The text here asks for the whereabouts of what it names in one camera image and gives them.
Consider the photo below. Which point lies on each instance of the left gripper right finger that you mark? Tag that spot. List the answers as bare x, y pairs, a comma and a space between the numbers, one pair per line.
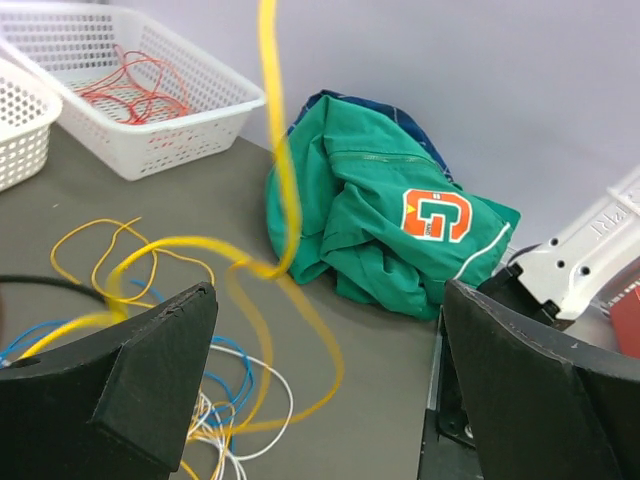
541, 404

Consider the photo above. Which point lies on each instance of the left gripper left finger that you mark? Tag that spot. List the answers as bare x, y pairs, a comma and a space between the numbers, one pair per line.
116, 404

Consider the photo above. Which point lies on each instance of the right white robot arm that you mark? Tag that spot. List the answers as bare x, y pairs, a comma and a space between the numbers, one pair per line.
554, 282

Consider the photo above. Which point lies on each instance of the red patterned cloth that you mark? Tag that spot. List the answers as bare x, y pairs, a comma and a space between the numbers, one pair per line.
624, 315

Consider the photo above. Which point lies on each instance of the green jersey shirt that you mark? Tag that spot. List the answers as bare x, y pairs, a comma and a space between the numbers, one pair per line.
379, 214

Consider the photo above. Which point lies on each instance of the blue plaid cloth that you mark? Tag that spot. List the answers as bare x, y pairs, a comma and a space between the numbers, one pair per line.
397, 115

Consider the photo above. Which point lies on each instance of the middle white perforated basket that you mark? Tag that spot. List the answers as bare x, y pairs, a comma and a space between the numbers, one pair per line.
28, 110

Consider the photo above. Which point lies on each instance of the right white mesh basket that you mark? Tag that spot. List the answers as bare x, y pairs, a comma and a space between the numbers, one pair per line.
137, 95

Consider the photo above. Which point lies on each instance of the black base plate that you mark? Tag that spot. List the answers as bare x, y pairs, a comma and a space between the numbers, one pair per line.
447, 447

